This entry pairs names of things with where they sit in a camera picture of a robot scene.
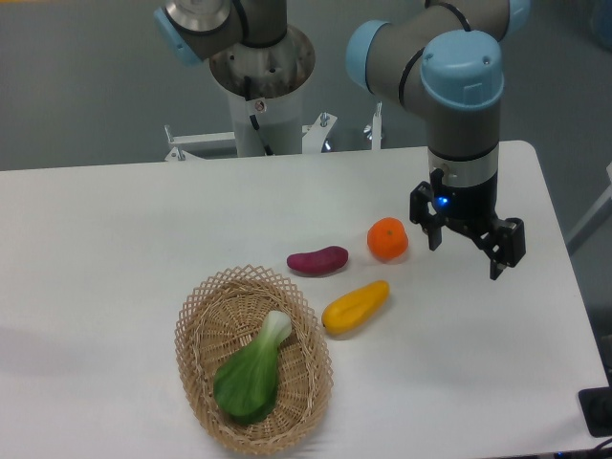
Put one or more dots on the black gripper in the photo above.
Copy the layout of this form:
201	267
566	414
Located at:
463	196

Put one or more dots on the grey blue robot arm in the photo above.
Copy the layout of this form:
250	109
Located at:
444	65

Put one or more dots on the woven wicker basket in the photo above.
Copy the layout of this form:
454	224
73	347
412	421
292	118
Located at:
222	315

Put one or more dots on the green bok choy vegetable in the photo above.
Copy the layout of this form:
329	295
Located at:
245	387

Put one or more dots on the orange tangerine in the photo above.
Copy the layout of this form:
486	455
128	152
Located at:
387	239

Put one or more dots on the purple sweet potato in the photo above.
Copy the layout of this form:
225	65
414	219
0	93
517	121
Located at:
324	261

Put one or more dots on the yellow mango fruit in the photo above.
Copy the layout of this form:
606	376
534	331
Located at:
352	310

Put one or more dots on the black device at table edge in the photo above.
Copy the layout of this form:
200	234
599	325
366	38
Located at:
595	404

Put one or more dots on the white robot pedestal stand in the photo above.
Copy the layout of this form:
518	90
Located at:
265	88

